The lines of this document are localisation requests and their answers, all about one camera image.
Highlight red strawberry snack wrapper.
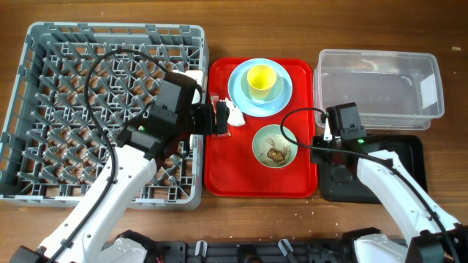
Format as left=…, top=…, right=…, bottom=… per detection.
left=210, top=93, right=231, bottom=138

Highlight green bowl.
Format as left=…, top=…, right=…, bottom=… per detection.
left=252, top=124, right=298, bottom=169

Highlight rice and food scraps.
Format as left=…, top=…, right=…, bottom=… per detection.
left=256, top=134, right=291, bottom=167

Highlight white napkin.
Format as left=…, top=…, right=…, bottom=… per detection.
left=224, top=98, right=246, bottom=127

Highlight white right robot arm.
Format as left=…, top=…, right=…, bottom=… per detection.
left=311, top=134, right=467, bottom=262

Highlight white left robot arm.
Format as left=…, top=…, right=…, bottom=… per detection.
left=11, top=72, right=230, bottom=262

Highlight black waste tray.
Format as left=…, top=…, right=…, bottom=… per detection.
left=318, top=134, right=428, bottom=204

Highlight grey dishwasher rack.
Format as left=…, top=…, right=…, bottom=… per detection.
left=1, top=22, right=209, bottom=207

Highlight light blue plate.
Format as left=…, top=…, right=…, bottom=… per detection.
left=227, top=58, right=293, bottom=118

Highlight yellow plastic cup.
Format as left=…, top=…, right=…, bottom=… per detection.
left=247, top=64, right=277, bottom=99

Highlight light blue bowl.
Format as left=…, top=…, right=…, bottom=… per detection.
left=241, top=67, right=283, bottom=106

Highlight clear plastic bin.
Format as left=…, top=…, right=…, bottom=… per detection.
left=313, top=49, right=445, bottom=130

